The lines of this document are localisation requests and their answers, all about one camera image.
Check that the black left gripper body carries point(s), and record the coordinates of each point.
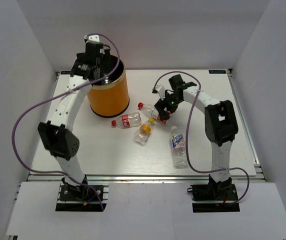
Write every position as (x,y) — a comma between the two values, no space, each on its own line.
(105,65)

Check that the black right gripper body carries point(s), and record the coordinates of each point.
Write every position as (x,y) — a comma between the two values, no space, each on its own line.
(173,102)

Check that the red label water bottle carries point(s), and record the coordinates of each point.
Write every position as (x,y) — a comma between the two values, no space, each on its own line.
(151,112)

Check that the red cap cola bottle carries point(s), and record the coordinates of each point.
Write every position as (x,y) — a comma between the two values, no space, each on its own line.
(127,121)

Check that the yellow cap orange label bottle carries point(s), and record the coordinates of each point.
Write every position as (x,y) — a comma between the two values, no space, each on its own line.
(144,131)

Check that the blue label water bottle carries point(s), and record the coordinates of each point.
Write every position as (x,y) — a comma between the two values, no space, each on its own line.
(178,148)

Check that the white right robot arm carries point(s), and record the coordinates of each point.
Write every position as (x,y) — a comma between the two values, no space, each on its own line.
(220,126)

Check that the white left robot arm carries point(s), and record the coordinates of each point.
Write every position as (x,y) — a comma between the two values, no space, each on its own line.
(57,133)

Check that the orange cylindrical bin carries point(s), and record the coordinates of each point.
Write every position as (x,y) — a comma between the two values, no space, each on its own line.
(109,97)

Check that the blue logo sticker left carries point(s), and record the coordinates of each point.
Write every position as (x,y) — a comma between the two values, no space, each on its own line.
(65,72)

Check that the blue logo sticker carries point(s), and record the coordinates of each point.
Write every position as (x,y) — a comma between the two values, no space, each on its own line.
(217,71)
(65,72)

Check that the blue logo sticker right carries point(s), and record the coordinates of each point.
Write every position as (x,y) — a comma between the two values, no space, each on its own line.
(217,71)

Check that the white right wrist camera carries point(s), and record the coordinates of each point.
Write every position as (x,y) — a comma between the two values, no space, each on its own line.
(160,90)

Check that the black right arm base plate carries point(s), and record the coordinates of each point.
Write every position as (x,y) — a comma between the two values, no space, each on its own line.
(204,202)

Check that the aluminium table edge rail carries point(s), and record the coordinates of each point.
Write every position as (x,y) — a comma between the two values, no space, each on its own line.
(130,169)

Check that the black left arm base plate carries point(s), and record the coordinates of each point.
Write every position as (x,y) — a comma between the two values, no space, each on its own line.
(67,201)

